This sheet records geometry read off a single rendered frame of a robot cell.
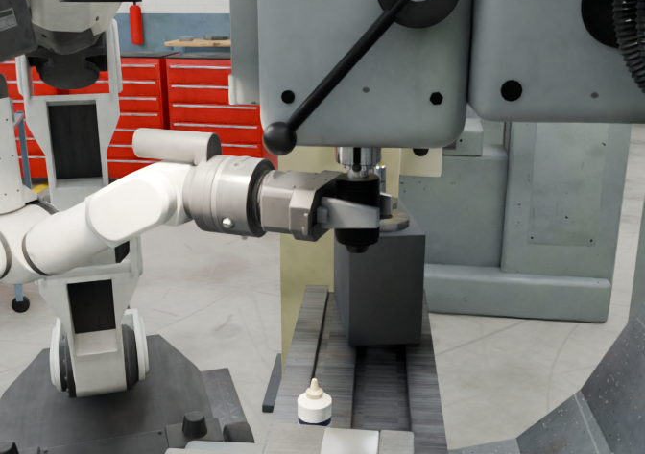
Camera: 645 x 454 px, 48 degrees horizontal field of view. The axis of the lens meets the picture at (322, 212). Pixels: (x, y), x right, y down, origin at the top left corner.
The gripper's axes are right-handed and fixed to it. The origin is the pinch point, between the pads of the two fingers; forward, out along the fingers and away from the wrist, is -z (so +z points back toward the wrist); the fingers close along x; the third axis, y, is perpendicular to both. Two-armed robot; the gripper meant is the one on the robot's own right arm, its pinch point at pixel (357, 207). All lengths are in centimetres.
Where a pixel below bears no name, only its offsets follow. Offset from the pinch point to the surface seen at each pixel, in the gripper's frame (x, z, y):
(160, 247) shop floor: 284, 206, 124
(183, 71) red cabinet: 401, 253, 34
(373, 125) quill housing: -9.2, -4.1, -10.7
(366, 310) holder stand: 31.1, 7.6, 26.3
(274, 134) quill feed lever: -15.1, 2.9, -10.4
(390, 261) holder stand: 32.6, 4.3, 18.1
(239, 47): -5.0, 10.9, -16.7
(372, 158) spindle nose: -1.4, -1.9, -5.8
